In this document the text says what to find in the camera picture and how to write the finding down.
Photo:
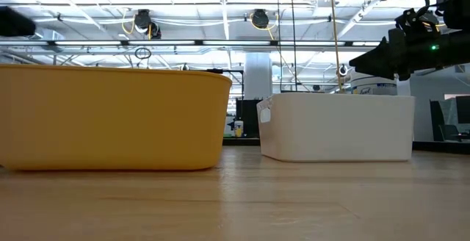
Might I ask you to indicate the white plastic bin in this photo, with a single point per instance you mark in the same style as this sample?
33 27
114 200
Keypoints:
336 127

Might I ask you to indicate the black monitor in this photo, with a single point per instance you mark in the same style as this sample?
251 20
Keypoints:
463 108

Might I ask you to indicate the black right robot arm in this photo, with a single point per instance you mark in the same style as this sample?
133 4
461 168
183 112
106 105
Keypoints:
455 50

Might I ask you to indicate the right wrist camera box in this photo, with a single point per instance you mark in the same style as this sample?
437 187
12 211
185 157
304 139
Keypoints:
415 22

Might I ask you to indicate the black cabinet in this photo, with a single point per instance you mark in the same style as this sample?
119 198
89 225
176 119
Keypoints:
251 118

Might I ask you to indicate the ceiling light bar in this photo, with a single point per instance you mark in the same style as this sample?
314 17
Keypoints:
238 43

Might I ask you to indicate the round black white sensor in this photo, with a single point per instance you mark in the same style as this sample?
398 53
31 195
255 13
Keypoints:
342 70

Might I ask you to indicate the yellow plastic bin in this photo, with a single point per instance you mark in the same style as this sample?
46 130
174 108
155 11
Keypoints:
110 119

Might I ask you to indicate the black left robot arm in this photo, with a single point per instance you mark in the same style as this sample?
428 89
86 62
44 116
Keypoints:
14 24

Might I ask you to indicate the small white yellow bottle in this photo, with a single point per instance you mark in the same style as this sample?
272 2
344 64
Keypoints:
238 128

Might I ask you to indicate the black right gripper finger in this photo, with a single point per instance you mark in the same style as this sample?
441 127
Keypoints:
394 72
378 55

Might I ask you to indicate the black partition panel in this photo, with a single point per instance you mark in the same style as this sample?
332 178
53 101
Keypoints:
437 121

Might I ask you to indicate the black office chair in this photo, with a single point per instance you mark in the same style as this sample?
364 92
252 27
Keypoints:
448 132

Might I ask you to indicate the white wipes canister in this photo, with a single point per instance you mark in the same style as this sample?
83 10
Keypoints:
374 86

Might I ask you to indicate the white column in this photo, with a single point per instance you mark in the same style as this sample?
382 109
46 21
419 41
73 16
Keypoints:
258 75

